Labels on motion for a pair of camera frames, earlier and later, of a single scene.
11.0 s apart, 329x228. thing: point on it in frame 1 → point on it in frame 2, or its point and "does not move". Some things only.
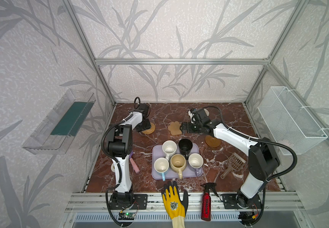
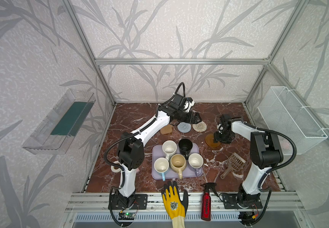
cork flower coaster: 174,128 → 167,129
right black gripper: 187,127 → 223,134
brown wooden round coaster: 212,141 does not move
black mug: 185,146 does not move
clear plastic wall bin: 53,135 does not move
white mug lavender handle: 196,160 does not move
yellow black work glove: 176,208 does not move
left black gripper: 145,125 → 188,117
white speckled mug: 169,147 does not move
